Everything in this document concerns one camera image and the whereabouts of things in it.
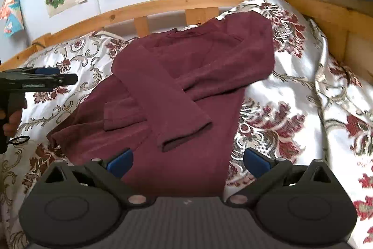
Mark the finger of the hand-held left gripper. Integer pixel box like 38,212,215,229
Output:
0,67,61,79
0,74,79,90

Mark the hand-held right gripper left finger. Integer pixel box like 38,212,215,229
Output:
44,149,148,207

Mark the black cord loop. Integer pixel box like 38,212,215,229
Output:
8,136,30,146

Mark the wooden bed frame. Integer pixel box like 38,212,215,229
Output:
0,0,373,86

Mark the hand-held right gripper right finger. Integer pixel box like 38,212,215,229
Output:
227,147,333,206

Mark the orange-haired cartoon wall poster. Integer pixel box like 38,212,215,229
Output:
0,0,24,38

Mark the person's left hand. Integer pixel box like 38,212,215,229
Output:
2,97,28,139

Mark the maroon long-sleeved shirt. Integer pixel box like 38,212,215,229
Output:
47,11,276,198

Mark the white floral satin blanket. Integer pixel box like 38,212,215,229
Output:
0,0,373,249

